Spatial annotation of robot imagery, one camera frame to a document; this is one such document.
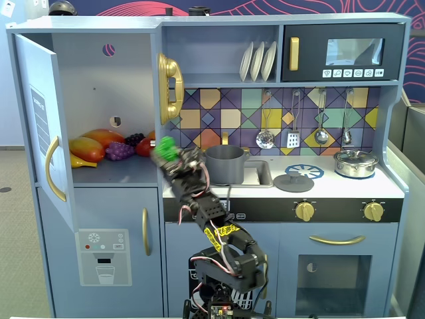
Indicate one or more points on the white toy plate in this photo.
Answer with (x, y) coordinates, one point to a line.
(269, 60)
(245, 63)
(257, 61)

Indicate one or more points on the yellow toy banana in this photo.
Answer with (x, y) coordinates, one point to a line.
(81, 163)

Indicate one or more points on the gold toy faucet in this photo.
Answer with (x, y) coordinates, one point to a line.
(225, 138)

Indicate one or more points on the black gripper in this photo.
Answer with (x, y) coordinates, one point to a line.
(175, 161)

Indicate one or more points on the shiny steel pot with lid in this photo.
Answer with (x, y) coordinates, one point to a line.
(355, 164)

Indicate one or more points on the blue toy kitchen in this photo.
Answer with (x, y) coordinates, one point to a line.
(116, 206)

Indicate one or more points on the oven door with window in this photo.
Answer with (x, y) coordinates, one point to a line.
(335, 285)

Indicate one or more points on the dark round floor disc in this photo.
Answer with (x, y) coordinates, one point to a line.
(5, 189)

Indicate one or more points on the dark toy grapes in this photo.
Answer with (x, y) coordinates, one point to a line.
(134, 139)

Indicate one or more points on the gray plastic pot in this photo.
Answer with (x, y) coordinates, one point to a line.
(225, 163)

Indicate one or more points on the red toy apple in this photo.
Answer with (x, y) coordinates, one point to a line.
(145, 148)

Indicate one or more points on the gray pot lid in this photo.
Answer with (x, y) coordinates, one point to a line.
(293, 182)

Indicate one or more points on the green toy pineapple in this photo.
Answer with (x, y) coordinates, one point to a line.
(166, 148)

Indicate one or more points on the steel ladle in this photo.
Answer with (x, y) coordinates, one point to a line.
(321, 136)

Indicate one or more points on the large orange red mango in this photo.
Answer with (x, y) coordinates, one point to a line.
(106, 136)

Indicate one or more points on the blue cabinet door with list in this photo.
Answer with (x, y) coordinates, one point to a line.
(36, 73)

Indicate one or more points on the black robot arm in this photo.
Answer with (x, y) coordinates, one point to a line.
(229, 259)

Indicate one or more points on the gray toy sink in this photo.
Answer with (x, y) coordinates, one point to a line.
(260, 174)

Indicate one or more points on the wide black round object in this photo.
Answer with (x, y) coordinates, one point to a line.
(198, 11)

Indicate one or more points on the yellow red toy mango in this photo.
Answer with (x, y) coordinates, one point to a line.
(87, 149)

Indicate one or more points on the steel skimmer spoon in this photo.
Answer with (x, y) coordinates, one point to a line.
(265, 139)

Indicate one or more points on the black helmet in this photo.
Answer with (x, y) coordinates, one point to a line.
(62, 8)

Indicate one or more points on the gold stove knob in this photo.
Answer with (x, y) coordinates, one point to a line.
(374, 211)
(305, 211)

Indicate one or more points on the white wall socket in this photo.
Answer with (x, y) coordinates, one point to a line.
(8, 8)

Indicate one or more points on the purple toy grapes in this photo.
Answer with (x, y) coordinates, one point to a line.
(120, 151)

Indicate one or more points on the small black cylinder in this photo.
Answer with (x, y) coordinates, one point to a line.
(169, 11)

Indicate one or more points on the steel slotted spatula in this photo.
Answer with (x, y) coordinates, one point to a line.
(293, 140)

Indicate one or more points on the orange toy fruit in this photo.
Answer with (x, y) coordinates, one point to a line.
(151, 134)

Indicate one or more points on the black toy microwave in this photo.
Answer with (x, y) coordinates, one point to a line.
(312, 50)

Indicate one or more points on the gold toy telephone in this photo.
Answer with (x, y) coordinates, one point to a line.
(169, 83)

